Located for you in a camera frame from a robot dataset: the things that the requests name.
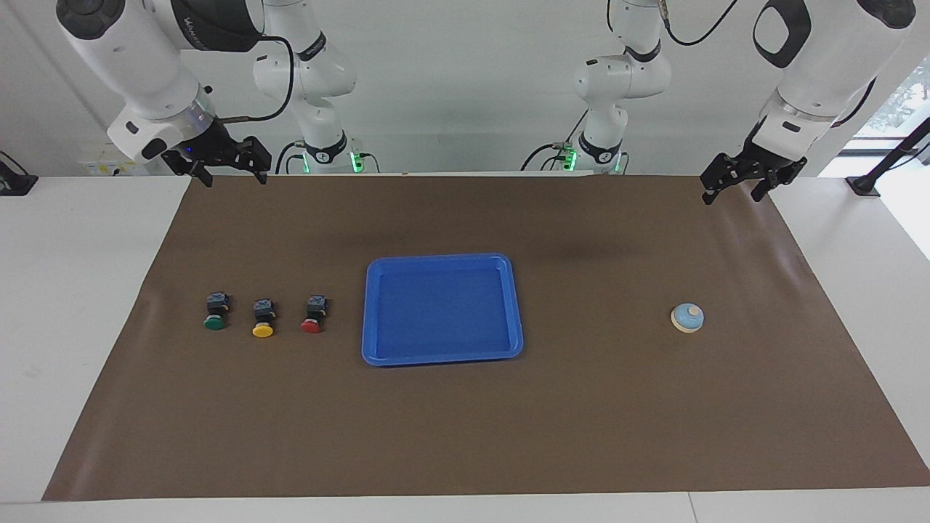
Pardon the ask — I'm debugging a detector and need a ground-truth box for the light blue desk bell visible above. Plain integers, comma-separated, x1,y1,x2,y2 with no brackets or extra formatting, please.
670,302,705,334

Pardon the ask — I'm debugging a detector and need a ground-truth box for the green push button switch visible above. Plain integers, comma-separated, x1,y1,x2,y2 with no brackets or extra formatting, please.
203,291,232,332

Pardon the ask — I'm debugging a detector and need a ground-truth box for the yellow push button switch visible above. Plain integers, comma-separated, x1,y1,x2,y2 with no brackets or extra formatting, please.
251,298,279,338

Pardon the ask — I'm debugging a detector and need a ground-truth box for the red push button switch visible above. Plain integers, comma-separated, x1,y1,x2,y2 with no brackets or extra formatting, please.
300,294,329,335

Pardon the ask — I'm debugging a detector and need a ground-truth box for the blue plastic tray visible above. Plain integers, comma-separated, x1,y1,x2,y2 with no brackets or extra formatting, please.
361,253,525,367

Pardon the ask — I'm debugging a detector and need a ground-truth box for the brown table mat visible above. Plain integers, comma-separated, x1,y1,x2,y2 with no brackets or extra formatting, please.
41,173,930,502

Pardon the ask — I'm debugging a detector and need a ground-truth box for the black base cable bundle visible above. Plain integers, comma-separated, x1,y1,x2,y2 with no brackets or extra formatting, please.
521,109,589,173
275,142,380,175

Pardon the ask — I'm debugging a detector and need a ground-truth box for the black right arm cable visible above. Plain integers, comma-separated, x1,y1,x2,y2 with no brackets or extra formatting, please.
218,36,295,124

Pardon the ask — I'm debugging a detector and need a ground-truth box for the white wall outlet box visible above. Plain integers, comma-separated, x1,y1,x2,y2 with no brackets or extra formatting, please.
78,142,150,177

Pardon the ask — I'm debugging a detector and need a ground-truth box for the black camera stand pole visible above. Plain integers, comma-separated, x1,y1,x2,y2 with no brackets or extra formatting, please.
845,116,930,198

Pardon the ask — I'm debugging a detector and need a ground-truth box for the black table clamp mount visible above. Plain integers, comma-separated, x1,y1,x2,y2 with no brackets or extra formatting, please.
0,150,39,197

